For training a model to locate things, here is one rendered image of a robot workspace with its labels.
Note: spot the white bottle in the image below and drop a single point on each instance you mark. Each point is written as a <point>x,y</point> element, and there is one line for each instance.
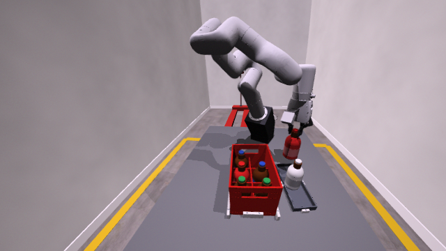
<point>294,175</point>

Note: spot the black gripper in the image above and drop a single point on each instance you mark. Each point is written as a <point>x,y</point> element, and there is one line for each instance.
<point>304,115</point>

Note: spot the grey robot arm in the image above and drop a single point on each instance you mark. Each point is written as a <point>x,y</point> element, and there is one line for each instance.
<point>218,39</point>

